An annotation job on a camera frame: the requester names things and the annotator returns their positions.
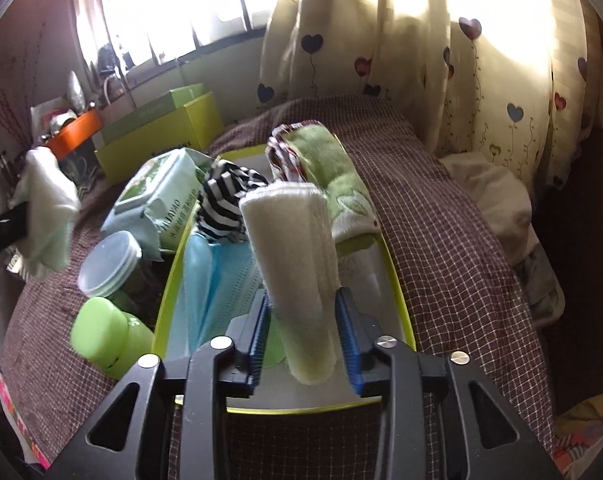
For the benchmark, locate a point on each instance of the green plastic container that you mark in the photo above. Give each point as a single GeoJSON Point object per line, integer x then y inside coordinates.
{"type": "Point", "coordinates": [101, 330]}

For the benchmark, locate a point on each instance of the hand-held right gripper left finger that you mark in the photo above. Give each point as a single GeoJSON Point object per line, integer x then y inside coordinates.
{"type": "Point", "coordinates": [260, 345]}

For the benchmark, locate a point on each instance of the cream sock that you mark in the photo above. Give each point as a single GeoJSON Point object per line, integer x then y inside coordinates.
{"type": "Point", "coordinates": [291, 260]}

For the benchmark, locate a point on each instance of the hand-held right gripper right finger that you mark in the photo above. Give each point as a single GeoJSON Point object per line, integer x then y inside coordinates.
{"type": "Point", "coordinates": [346, 345]}

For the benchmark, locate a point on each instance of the black appliance on windowsill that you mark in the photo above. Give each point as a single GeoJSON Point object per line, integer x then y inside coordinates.
{"type": "Point", "coordinates": [109, 57]}

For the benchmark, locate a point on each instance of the orange plastic bin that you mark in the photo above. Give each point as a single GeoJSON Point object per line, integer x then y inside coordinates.
{"type": "Point", "coordinates": [76, 132]}

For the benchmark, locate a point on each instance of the pink striped printed sheet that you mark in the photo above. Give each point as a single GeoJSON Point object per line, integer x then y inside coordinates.
{"type": "Point", "coordinates": [11, 410]}

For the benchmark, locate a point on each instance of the long green carton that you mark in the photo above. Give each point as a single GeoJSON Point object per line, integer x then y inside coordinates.
{"type": "Point", "coordinates": [146, 115]}

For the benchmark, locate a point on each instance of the yellow printed cloth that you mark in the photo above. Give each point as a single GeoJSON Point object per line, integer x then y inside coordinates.
{"type": "Point", "coordinates": [586, 435]}

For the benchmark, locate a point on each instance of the green towel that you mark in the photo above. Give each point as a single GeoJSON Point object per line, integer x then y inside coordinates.
{"type": "Point", "coordinates": [331, 175]}

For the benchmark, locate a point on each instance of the white pillow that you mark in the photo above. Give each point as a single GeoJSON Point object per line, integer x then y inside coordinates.
{"type": "Point", "coordinates": [486, 195]}

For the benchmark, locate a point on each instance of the yellow-green shallow cardboard box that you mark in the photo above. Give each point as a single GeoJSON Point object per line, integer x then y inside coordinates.
{"type": "Point", "coordinates": [379, 330]}

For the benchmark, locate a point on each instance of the grey bedding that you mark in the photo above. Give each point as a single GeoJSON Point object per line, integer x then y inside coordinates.
{"type": "Point", "coordinates": [541, 280]}

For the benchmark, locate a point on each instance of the clear plastic container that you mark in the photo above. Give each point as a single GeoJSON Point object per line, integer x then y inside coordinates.
{"type": "Point", "coordinates": [84, 170]}

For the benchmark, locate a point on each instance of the cream heart-print curtain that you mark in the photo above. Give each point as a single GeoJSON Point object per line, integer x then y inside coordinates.
{"type": "Point", "coordinates": [406, 60]}

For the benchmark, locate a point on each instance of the pale green wet wipes pack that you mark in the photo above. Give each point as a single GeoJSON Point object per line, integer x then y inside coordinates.
{"type": "Point", "coordinates": [151, 200]}

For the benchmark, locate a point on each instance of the brown checked blanket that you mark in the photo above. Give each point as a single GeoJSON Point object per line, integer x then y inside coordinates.
{"type": "Point", "coordinates": [431, 260]}

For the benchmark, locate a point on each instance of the yellow-green deep cardboard box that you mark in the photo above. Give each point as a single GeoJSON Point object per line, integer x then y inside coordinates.
{"type": "Point", "coordinates": [201, 120]}

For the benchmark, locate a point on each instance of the large black white striped sock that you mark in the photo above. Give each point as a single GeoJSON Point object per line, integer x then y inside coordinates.
{"type": "Point", "coordinates": [226, 200]}

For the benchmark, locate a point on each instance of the red branch decoration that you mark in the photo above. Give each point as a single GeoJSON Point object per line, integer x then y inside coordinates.
{"type": "Point", "coordinates": [6, 105]}

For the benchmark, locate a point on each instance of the blue face mask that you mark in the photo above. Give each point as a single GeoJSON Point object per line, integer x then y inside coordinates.
{"type": "Point", "coordinates": [221, 285]}

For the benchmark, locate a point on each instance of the clear jar with white lid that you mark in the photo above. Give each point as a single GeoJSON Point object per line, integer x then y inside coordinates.
{"type": "Point", "coordinates": [109, 262]}

